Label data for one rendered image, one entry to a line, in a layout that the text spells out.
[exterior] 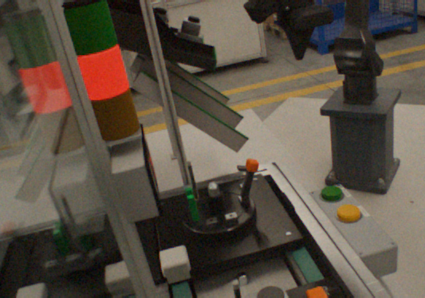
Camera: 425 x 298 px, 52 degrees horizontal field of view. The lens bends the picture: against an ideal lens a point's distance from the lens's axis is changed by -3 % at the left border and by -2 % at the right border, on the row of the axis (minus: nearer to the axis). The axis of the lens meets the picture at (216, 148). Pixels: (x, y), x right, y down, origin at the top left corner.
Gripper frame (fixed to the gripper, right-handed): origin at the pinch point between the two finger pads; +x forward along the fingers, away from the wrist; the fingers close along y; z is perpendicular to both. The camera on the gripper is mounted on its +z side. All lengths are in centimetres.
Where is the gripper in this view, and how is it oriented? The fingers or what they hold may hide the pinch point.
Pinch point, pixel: (297, 41)
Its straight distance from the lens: 80.6
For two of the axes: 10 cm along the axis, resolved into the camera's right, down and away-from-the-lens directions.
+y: 2.1, 4.1, -8.9
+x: 1.7, 8.8, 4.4
